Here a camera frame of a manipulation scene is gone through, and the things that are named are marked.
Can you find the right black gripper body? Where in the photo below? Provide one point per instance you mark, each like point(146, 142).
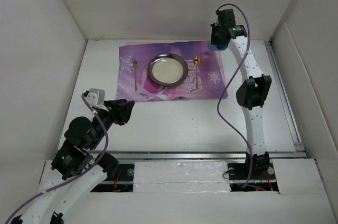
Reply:
point(215, 37)

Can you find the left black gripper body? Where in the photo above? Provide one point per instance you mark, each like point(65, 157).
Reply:
point(115, 114)

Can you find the blue plastic cup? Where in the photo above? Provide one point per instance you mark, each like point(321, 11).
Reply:
point(217, 47)

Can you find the gold spoon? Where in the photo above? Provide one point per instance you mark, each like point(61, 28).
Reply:
point(197, 61)

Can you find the purple Elsa cloth placemat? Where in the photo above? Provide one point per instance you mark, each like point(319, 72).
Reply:
point(211, 73)

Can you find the gold fork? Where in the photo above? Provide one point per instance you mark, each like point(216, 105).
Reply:
point(135, 65)

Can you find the steel plate with cream centre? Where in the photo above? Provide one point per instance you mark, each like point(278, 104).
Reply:
point(167, 70)

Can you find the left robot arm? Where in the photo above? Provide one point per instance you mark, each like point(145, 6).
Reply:
point(79, 165)

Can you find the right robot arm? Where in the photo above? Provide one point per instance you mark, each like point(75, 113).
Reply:
point(252, 93)

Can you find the white foam block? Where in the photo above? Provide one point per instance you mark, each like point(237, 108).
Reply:
point(180, 177)

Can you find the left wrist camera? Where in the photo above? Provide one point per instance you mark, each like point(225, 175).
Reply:
point(95, 97)

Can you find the aluminium front rail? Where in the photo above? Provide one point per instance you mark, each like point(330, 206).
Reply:
point(197, 155)

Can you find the aluminium rail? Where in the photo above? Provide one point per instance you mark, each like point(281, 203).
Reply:
point(297, 141)
point(197, 155)

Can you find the aluminium right side rail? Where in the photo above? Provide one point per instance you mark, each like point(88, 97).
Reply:
point(297, 141)

